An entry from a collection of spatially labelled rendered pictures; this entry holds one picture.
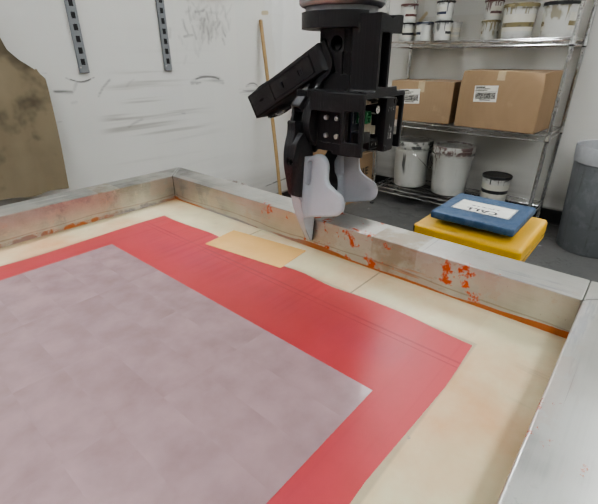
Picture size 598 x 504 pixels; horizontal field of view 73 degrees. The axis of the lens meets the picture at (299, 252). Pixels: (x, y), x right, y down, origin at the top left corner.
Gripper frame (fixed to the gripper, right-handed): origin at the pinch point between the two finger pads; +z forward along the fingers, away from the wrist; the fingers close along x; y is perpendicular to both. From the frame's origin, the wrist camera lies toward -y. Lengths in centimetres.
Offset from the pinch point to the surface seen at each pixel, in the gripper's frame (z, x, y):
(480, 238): 2.7, 13.4, 13.8
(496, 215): 0.9, 17.5, 14.0
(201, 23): -34, 139, -200
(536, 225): 2.7, 22.1, 17.8
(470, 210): 0.9, 17.2, 10.9
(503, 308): 1.8, -1.9, 20.6
